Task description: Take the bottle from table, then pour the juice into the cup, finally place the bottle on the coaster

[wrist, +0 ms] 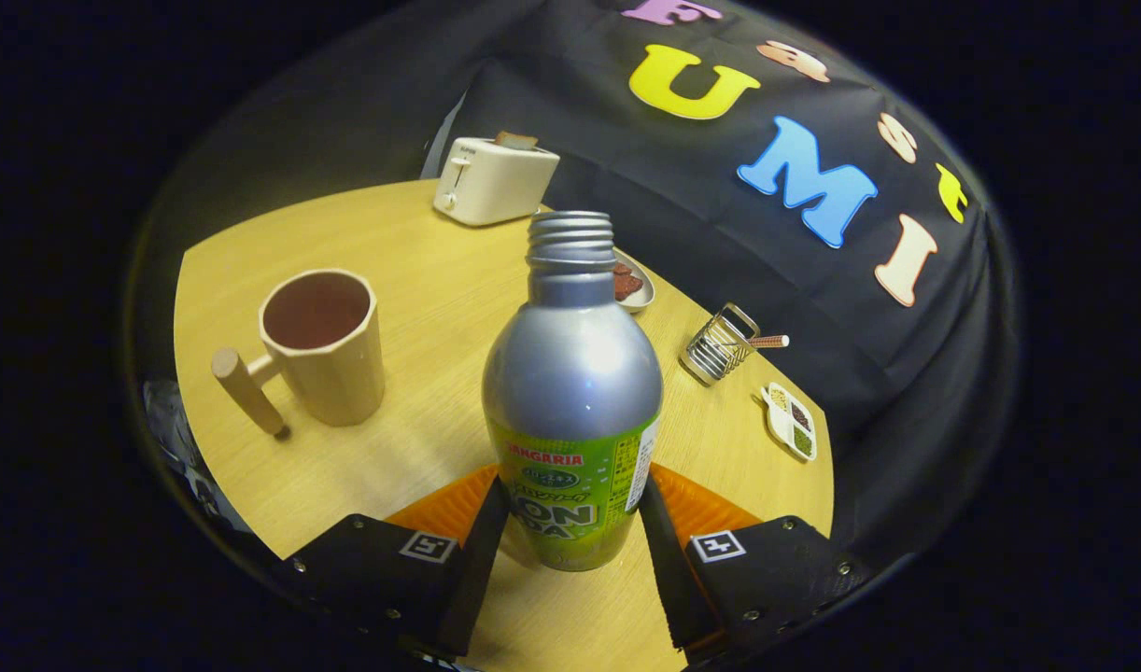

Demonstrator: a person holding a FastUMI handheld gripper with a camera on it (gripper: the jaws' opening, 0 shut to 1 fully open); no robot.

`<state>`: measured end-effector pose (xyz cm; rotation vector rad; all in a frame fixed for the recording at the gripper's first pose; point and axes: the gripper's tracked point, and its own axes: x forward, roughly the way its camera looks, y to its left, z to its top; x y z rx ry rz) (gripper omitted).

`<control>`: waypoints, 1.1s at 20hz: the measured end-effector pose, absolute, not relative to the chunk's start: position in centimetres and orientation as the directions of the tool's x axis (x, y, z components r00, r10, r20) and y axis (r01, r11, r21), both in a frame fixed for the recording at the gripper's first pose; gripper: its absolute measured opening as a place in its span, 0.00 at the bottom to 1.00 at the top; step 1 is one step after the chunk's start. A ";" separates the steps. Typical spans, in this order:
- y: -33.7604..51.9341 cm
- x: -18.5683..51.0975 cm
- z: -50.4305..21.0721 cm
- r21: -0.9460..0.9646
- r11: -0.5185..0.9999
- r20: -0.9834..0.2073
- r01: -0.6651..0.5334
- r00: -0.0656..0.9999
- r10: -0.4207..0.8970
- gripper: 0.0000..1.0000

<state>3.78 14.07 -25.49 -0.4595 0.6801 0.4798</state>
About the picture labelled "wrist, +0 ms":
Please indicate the grey round plate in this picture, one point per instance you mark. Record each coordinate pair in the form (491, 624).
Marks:
(645, 291)

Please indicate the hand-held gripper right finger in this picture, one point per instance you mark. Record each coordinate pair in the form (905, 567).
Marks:
(666, 569)

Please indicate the wooden table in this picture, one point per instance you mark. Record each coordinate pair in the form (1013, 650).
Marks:
(421, 280)

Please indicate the silver bottle with green label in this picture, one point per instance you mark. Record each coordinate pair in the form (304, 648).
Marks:
(570, 383)

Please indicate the toast slice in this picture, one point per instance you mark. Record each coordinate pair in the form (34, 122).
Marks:
(516, 141)

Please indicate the dark crinkled plastic sheet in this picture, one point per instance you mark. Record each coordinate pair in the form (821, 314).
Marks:
(169, 420)

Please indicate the white toaster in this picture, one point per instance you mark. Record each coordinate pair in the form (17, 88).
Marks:
(496, 182)

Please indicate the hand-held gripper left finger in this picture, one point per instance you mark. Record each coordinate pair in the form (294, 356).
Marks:
(482, 560)

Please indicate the white divided dish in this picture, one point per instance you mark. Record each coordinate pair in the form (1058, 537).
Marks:
(792, 422)

